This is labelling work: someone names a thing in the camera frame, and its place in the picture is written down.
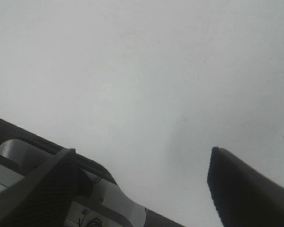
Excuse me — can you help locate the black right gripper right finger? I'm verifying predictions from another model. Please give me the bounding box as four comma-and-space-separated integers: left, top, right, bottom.
207, 147, 284, 227

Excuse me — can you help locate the grey robot base structure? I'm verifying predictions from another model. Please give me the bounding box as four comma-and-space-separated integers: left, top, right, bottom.
0, 119, 177, 227

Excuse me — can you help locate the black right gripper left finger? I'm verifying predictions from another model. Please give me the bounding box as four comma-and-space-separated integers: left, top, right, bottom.
0, 148, 81, 227

